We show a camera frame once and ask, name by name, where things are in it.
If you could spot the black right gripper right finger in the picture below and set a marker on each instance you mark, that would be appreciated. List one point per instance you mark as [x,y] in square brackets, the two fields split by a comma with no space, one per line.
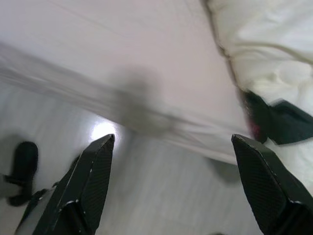
[266,186]

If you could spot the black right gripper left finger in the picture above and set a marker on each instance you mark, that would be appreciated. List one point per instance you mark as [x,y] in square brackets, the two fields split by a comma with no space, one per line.
[83,186]

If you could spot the black cloth with red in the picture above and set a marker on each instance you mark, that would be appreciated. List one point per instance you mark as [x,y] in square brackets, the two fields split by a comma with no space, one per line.
[281,122]

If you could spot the mattress with cream sheet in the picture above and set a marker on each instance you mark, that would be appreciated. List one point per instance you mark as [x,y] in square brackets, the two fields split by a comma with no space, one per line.
[122,49]

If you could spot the white quilt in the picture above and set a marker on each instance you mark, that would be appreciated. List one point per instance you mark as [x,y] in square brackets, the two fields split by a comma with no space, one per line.
[269,36]

